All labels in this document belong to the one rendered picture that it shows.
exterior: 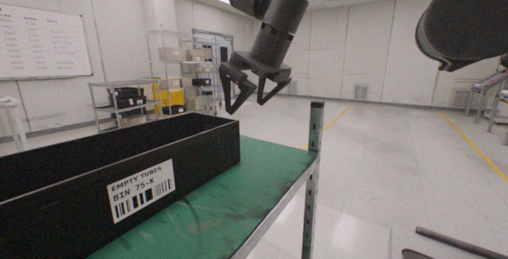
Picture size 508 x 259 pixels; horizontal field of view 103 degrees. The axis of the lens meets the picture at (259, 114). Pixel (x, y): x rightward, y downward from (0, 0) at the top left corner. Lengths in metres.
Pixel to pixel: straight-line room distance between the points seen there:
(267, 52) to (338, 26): 7.18
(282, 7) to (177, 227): 0.36
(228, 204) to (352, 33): 7.13
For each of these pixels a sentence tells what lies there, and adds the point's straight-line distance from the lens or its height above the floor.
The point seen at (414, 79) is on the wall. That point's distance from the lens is 7.22.
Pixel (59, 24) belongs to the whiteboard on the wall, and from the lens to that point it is 5.20.
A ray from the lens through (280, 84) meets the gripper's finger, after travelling 0.40.
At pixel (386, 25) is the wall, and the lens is 7.28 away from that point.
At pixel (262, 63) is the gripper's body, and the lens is 0.33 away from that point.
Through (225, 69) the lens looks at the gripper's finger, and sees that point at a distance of 0.32.
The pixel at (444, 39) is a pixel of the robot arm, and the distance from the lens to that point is 0.25.
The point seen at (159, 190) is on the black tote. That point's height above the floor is 0.99.
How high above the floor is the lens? 1.19
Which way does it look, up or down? 14 degrees down
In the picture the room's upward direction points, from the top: straight up
